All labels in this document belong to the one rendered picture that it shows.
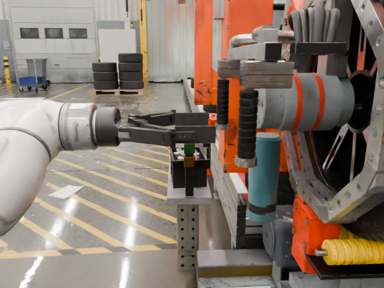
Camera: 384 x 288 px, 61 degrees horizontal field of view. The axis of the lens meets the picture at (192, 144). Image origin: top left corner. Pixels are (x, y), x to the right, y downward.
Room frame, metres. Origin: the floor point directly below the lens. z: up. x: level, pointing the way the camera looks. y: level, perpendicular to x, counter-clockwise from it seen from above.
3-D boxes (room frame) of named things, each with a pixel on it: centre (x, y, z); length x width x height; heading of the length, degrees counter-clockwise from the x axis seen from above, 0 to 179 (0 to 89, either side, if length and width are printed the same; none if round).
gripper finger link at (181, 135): (0.52, 0.02, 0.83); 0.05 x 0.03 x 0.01; 93
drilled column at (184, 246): (1.37, 0.02, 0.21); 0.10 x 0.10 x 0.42; 3
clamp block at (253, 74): (0.62, -0.14, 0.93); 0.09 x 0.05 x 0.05; 93
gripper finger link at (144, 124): (0.56, 0.07, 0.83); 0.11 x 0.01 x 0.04; 51
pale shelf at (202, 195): (1.34, 0.02, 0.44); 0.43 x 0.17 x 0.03; 3
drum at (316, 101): (0.80, -0.26, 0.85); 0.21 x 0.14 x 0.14; 93
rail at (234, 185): (2.54, -0.18, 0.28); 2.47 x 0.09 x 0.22; 3
